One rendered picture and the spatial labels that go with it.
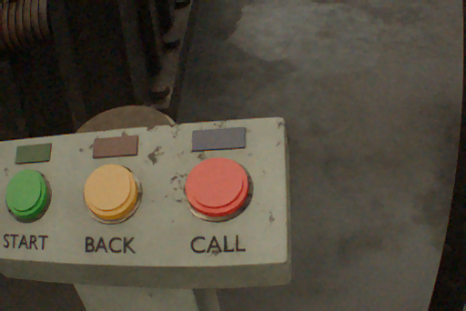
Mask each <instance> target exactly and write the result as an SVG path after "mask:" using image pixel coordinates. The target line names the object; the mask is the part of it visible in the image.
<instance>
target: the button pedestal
mask: <svg viewBox="0 0 466 311"><path fill-rule="evenodd" d="M242 126H244V127H245V148H242V149H228V150H213V151H198V152H192V130H200V129H215V128H229V127H242ZM122 135H139V140H138V150H137V155H129V156H117V157H104V158H93V157H92V155H93V147H94V140H95V139H98V138H109V137H115V136H122ZM43 143H52V148H51V154H50V160H49V161H46V162H36V163H26V164H15V155H16V147H17V146H19V145H33V144H43ZM216 157H223V158H227V159H231V160H233V161H235V162H236V163H238V164H239V165H240V166H241V167H242V168H243V170H244V171H245V173H246V177H247V180H248V195H247V198H246V200H245V202H244V203H243V205H242V206H241V207H240V208H239V209H238V210H236V211H235V212H233V213H231V214H229V215H227V216H219V217H214V216H206V215H203V214H201V213H199V212H198V211H197V210H196V209H195V208H194V207H193V206H192V205H191V204H190V202H189V200H188V198H187V192H186V183H187V177H188V175H189V173H190V172H191V170H192V169H193V168H194V167H195V166H196V165H198V164H199V163H201V162H202V161H205V160H207V159H209V158H216ZM106 165H119V166H123V167H124V168H126V169H127V171H128V172H129V173H130V174H131V175H132V176H133V178H134V180H135V182H136V184H137V198H136V202H135V204H134V205H133V207H132V208H131V209H130V211H129V212H127V213H126V214H125V215H123V216H121V217H119V218H115V219H103V218H100V217H99V216H97V215H95V214H94V213H93V212H92V211H91V210H90V208H89V207H88V206H87V202H86V199H85V190H84V188H85V184H86V181H87V179H88V178H89V177H90V176H91V174H92V173H93V172H94V171H95V170H96V169H97V168H99V167H101V166H106ZM26 169H32V170H35V171H36V172H37V173H38V174H39V175H40V176H42V177H43V179H44V180H45V182H46V187H47V200H46V204H45V207H43V210H42V211H41V212H40V213H39V214H38V215H36V216H34V217H32V218H27V219H23V218H21V217H19V216H16V215H15V214H14V213H13V212H12V211H11V209H10V208H9V207H8V204H7V202H6V199H5V195H6V189H7V186H8V184H9V181H11V179H12V177H13V176H15V174H17V173H18V172H21V171H23V170H26ZM290 204H291V195H290V174H289V146H288V139H287V131H286V123H285V121H284V119H283V118H282V117H267V118H252V119H239V120H226V121H211V122H197V123H184V124H179V125H159V126H145V127H132V128H126V129H121V130H108V131H96V132H85V133H79V134H74V135H54V136H45V137H35V138H25V139H19V140H14V141H7V142H0V272H1V273H2V274H4V276H6V277H10V278H15V279H26V280H33V281H36V280H38V281H45V282H57V283H64V284H66V283H69V284H73V285H74V287H75V289H76V291H77V293H78V295H79V297H80V299H81V300H82V302H83V304H84V306H85V308H86V311H219V306H218V300H217V297H216V293H215V288H236V287H256V286H276V285H286V284H288V283H289V282H290V279H291V277H292V275H291V258H292V257H291V216H290Z"/></svg>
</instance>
